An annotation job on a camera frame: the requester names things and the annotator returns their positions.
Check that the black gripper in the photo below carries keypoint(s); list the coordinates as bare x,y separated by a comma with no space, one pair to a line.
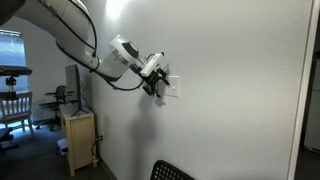
151,81

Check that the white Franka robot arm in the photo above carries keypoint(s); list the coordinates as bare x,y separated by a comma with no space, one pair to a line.
66,23

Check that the black computer monitor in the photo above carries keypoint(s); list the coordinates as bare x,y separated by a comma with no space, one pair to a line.
74,86

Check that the light wooden cabinet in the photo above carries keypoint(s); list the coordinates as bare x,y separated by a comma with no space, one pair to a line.
80,140

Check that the black office swivel chair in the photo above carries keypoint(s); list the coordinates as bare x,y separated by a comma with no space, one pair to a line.
55,101

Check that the white box on floor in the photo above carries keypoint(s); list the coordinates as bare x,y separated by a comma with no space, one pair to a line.
62,146

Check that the white corner door trim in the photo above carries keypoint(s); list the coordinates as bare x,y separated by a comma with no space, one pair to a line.
301,83

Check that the white wooden slat chair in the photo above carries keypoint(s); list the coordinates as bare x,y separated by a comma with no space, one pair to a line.
16,110

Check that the black tripod-mounted device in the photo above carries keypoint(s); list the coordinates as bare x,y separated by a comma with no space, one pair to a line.
13,71

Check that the window blinds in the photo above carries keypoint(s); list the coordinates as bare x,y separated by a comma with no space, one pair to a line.
11,56

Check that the black stand base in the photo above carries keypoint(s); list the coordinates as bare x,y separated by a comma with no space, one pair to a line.
6,138

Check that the white switch toggle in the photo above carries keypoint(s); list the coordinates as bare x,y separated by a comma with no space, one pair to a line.
173,87

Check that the white light switch plate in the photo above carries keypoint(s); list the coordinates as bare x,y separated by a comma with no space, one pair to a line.
174,81

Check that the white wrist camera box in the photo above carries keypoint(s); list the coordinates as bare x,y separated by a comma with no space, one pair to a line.
151,65

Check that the white wall outlet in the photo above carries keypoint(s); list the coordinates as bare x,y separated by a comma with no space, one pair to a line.
101,137

